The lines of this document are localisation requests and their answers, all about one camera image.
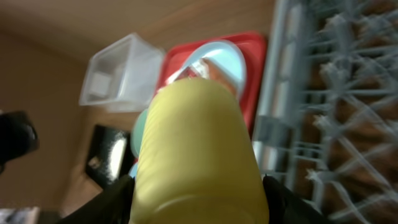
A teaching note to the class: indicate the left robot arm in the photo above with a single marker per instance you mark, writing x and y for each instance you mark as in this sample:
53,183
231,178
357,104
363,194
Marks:
18,136

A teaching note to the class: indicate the red plastic tray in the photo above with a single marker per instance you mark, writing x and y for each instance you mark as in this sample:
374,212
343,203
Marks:
254,48

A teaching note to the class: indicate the clear plastic bin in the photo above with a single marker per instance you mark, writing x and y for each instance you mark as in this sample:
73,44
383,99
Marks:
123,76

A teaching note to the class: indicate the orange carrot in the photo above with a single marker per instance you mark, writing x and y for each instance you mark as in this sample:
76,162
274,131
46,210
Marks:
219,76

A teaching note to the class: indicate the light blue bowl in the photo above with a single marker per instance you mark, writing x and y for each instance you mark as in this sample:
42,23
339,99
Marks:
133,171

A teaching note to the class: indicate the black waste tray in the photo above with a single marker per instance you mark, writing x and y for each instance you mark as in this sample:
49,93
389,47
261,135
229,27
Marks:
96,165

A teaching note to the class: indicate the yellow plastic cup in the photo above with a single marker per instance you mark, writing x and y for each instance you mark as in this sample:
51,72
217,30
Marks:
196,163

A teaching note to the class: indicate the red snack wrapper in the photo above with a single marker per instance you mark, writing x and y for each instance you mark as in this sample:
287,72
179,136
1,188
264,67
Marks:
197,69

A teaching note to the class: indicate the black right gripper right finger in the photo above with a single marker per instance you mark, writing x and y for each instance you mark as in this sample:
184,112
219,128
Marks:
287,208

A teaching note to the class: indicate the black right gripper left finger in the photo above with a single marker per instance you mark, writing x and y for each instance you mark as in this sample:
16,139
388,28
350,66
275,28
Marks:
111,206

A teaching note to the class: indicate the grey dishwasher rack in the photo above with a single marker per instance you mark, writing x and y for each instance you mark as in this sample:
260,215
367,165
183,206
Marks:
326,122

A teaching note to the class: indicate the light blue plate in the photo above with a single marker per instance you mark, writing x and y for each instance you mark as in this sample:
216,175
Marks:
226,56

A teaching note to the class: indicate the mint green bowl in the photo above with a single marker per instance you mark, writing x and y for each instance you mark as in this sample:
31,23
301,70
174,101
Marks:
137,133

